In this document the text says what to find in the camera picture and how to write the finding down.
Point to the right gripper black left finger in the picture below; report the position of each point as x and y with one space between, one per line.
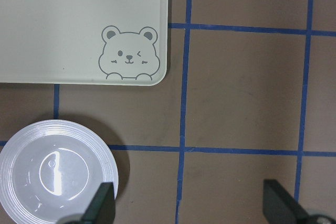
102 207

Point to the white ribbed plate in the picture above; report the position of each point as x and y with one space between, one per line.
51 170

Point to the pale green bear tray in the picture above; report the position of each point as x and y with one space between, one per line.
107 42

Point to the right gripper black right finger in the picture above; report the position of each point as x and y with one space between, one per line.
279 206

